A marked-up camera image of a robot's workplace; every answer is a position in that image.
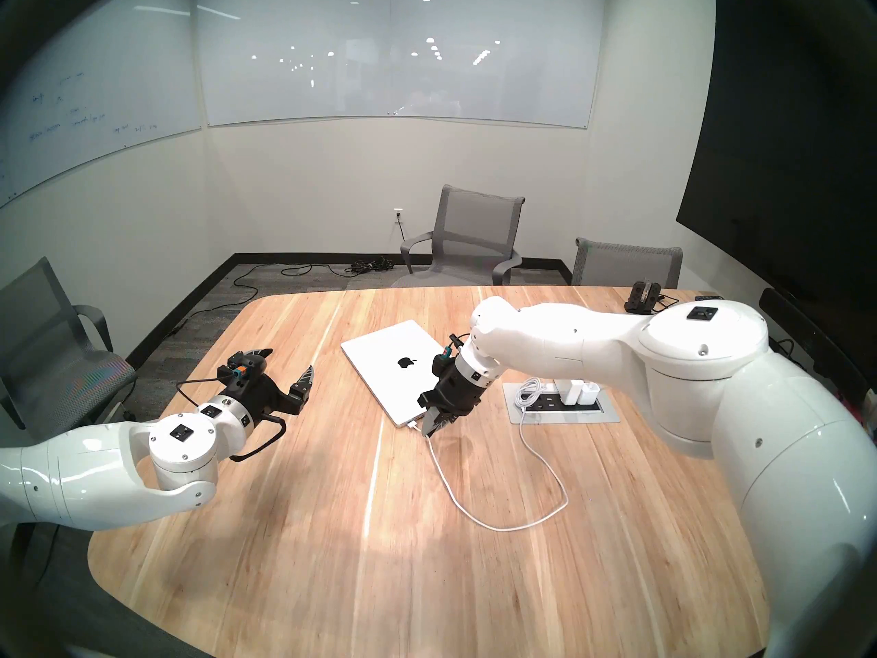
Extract black video sound bar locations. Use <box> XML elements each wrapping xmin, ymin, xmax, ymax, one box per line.
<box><xmin>759</xmin><ymin>288</ymin><xmax>877</xmax><ymax>404</ymax></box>

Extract black floor cables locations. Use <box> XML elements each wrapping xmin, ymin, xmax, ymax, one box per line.
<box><xmin>171</xmin><ymin>258</ymin><xmax>398</xmax><ymax>332</ymax></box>

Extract glass whiteboard with blue writing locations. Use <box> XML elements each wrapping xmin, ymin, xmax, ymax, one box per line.
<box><xmin>0</xmin><ymin>0</ymin><xmax>206</xmax><ymax>208</ymax></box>

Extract grey mesh office chair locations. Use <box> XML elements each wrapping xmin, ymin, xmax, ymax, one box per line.
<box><xmin>572</xmin><ymin>238</ymin><xmax>683</xmax><ymax>289</ymax></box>
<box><xmin>0</xmin><ymin>257</ymin><xmax>138</xmax><ymax>431</ymax></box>
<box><xmin>400</xmin><ymin>185</ymin><xmax>526</xmax><ymax>285</ymax></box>

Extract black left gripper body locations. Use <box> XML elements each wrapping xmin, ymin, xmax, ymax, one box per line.
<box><xmin>218</xmin><ymin>364</ymin><xmax>306</xmax><ymax>422</ymax></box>

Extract white MagSafe charging cable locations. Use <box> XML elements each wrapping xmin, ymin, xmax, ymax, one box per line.
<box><xmin>409</xmin><ymin>378</ymin><xmax>571</xmax><ymax>532</ymax></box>

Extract wide blank glass whiteboard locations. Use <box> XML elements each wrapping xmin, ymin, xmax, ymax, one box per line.
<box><xmin>195</xmin><ymin>0</ymin><xmax>607</xmax><ymax>130</ymax></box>

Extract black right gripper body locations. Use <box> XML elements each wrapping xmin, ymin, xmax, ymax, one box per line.
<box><xmin>419</xmin><ymin>354</ymin><xmax>491</xmax><ymax>417</ymax></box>

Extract silver closed MacBook laptop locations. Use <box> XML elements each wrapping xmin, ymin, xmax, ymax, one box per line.
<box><xmin>341</xmin><ymin>320</ymin><xmax>447</xmax><ymax>428</ymax></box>

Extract grey tabletop power outlet plate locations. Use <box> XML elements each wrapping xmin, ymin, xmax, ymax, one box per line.
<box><xmin>502</xmin><ymin>381</ymin><xmax>621</xmax><ymax>424</ymax></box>

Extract large black wall screen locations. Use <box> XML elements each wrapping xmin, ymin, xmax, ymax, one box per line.
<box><xmin>676</xmin><ymin>0</ymin><xmax>877</xmax><ymax>321</ymax></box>

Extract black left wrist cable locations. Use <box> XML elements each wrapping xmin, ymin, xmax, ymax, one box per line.
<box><xmin>177</xmin><ymin>379</ymin><xmax>287</xmax><ymax>463</ymax></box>

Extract black controller charging dock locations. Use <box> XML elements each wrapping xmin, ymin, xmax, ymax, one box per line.
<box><xmin>624</xmin><ymin>281</ymin><xmax>664</xmax><ymax>315</ymax></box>

